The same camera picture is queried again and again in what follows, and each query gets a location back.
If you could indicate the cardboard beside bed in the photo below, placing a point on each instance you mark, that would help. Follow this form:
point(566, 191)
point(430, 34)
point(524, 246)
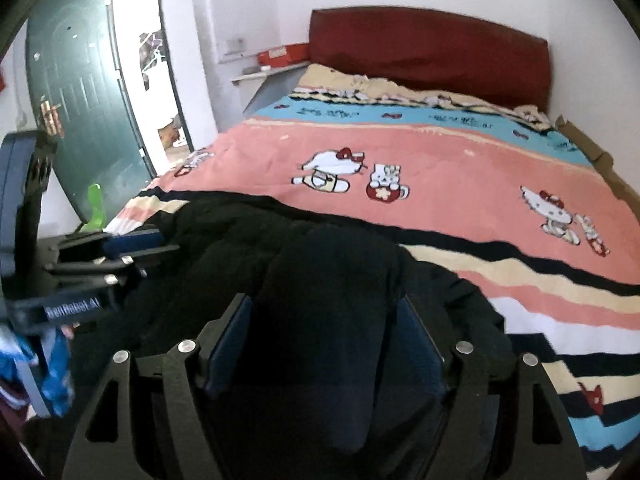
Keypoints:
point(595, 152)

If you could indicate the black hooded puffer jacket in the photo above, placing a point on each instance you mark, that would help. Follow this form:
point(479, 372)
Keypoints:
point(325, 285)

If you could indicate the hanging patterned garment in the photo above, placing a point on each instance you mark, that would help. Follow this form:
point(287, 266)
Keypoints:
point(150, 50)

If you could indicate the green panelled door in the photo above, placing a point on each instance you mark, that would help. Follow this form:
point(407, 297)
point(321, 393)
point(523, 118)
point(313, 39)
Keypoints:
point(90, 85)

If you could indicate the dark red headboard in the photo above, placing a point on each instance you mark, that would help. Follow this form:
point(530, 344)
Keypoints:
point(425, 50)

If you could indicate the bed with Hello Kitty blanket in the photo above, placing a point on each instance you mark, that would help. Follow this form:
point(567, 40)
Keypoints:
point(450, 185)

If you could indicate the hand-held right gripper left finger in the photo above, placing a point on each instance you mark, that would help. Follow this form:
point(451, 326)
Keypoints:
point(230, 355)

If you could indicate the red box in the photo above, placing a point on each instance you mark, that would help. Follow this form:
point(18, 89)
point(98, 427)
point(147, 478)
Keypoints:
point(282, 55)

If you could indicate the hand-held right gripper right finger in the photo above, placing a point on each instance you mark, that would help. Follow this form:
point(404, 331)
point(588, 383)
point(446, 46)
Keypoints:
point(422, 350)

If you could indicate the white wall socket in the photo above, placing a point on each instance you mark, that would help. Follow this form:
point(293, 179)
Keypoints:
point(233, 46)

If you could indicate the white wall shelf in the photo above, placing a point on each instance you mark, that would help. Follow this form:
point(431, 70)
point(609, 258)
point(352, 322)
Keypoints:
point(265, 74)

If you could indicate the green plastic chair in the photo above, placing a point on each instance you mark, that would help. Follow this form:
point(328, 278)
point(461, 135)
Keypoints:
point(95, 210)

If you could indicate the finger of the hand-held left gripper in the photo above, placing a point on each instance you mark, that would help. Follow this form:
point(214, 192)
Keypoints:
point(130, 244)
point(110, 269)

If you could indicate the person's blue patterned clothing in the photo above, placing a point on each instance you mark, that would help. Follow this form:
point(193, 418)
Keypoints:
point(57, 370)

